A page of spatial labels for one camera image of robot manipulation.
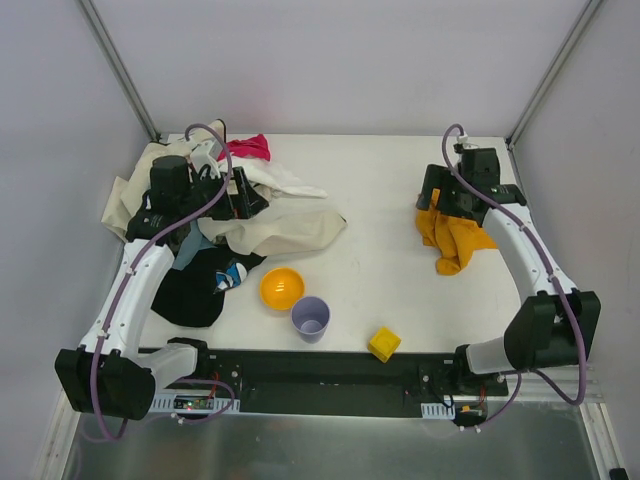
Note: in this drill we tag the white cable duct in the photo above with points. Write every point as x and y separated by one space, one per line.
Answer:
192 404

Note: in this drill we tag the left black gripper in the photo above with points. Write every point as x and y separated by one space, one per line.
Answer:
239 195

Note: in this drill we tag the pink cloth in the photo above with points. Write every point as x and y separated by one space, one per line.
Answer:
252 147

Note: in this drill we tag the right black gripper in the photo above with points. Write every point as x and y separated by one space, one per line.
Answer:
441 195

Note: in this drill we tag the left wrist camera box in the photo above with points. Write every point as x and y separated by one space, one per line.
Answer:
170 175

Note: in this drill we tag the aluminium frame post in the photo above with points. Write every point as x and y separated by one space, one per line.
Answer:
578 29
108 47

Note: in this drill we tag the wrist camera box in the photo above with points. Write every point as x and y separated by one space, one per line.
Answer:
170 175
480 167

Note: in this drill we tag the cream beige cloth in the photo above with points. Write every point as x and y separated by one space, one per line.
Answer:
268 233

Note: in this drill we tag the white cloth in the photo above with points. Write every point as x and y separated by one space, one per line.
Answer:
273 180

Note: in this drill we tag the right aluminium frame post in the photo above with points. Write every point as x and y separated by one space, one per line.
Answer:
578 29

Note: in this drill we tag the orange-yellow cloth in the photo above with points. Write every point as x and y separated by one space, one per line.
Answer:
456 239

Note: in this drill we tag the black daisy print shirt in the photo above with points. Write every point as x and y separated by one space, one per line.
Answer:
194 296

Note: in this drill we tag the yellow plastic bowl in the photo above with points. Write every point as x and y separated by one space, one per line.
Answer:
281 288

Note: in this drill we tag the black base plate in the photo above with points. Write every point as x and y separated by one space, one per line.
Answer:
335 383

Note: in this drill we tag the lavender plastic cup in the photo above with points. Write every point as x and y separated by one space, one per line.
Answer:
310 316

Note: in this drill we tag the left aluminium frame post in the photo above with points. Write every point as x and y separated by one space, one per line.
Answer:
108 47

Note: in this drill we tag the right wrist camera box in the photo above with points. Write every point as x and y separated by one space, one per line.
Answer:
480 167

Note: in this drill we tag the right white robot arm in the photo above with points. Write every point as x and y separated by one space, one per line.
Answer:
556 322

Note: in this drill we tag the blue-grey cloth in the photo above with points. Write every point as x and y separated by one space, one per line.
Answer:
194 242

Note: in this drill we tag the yellow plastic cube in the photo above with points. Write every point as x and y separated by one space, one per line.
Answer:
383 344

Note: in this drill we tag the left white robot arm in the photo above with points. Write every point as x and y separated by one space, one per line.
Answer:
170 268

